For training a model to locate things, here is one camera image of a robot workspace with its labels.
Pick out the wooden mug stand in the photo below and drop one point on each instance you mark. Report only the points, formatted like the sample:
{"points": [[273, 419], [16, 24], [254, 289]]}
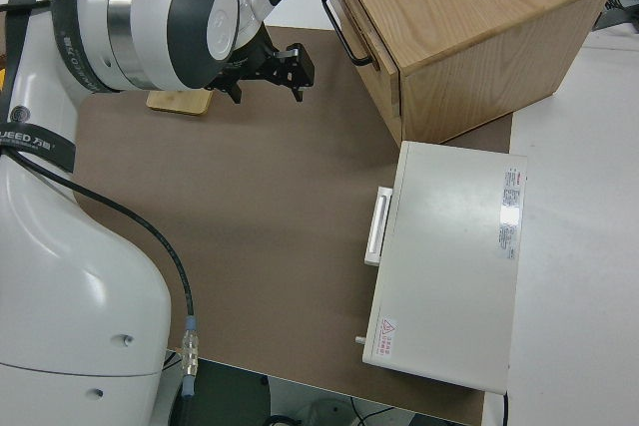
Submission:
{"points": [[175, 103]]}

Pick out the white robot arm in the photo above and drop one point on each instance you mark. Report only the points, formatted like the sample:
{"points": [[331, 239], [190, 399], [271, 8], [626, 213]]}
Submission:
{"points": [[60, 271]]}

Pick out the wooden drawer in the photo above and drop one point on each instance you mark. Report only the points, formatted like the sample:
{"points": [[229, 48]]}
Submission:
{"points": [[367, 34]]}

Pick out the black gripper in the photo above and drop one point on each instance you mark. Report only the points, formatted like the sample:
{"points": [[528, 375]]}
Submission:
{"points": [[279, 69]]}

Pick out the brown table mat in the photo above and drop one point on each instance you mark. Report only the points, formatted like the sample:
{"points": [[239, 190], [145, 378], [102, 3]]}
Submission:
{"points": [[274, 221]]}

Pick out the white toaster oven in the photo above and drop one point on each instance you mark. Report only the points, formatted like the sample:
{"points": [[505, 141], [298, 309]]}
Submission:
{"points": [[449, 256]]}

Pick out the light wooden cabinet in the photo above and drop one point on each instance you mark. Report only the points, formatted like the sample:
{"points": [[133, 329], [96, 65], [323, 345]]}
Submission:
{"points": [[474, 22]]}

